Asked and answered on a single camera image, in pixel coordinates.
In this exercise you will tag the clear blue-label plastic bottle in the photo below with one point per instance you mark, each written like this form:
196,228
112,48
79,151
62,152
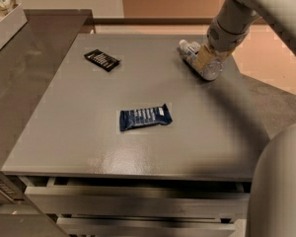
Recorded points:
188,51

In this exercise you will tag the grey upper drawer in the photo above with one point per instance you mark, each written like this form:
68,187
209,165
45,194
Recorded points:
138,198

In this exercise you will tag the blue rxbar blueberry wrapper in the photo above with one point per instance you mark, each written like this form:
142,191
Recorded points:
146,117

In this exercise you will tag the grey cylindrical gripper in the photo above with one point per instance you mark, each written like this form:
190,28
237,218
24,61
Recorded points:
224,39

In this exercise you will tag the black snack bar wrapper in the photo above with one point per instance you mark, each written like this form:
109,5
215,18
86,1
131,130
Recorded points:
102,60

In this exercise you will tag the grey drawer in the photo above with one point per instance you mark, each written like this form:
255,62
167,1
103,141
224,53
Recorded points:
143,228
138,198

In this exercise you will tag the grey lower drawer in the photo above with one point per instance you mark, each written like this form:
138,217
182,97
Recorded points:
143,228

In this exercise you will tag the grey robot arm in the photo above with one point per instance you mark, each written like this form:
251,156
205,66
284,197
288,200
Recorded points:
272,208

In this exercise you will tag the grey storage bin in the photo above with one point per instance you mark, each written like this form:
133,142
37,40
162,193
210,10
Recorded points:
11,24

